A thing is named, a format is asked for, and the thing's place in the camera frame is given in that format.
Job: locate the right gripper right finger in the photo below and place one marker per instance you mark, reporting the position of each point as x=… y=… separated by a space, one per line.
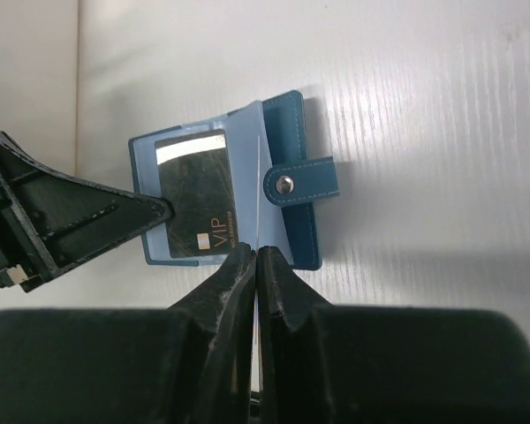
x=325 y=363

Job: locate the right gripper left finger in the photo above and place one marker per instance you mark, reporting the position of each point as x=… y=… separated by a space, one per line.
x=189 y=363

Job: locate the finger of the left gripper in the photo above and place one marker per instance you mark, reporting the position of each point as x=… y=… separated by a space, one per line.
x=51 y=222

